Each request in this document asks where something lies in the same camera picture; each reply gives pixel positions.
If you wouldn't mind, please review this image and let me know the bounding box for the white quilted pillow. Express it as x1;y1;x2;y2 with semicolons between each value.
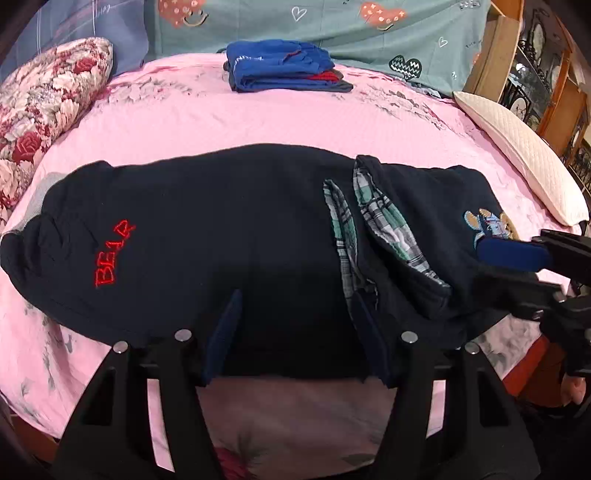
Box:
453;90;590;227

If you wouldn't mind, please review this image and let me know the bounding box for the pink floral bedspread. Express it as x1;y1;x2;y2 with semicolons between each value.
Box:
0;52;583;480

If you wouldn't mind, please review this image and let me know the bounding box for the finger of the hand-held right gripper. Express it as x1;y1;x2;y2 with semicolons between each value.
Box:
480;266;567;320
477;229;591;280

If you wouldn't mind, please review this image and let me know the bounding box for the wooden glass display cabinet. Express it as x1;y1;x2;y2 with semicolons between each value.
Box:
499;0;591;197

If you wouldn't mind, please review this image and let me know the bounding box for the blue folded garment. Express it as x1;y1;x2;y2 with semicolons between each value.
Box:
225;40;336;92

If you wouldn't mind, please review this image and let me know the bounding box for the blue plaid pillow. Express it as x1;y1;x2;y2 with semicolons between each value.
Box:
0;0;151;82

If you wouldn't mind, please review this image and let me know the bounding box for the navy BEAR hooded sweater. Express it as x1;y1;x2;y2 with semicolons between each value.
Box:
0;143;523;389

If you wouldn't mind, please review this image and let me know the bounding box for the red floral pillow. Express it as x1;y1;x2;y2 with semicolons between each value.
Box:
0;37;115;228

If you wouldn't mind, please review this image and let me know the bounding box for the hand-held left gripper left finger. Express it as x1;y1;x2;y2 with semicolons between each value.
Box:
54;289;245;480

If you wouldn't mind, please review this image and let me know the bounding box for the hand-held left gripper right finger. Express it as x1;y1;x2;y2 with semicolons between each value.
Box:
353;299;542;480

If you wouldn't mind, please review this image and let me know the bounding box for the red folded garment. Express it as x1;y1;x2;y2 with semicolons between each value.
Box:
305;71;345;87

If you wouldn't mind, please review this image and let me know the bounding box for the teal heart-print quilt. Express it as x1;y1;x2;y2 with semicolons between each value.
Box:
143;0;491;97

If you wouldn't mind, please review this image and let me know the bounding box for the wooden bed headboard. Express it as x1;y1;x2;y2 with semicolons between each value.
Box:
462;0;526;103

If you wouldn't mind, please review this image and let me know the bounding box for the person's right hand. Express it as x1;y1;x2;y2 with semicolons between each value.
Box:
560;368;591;408

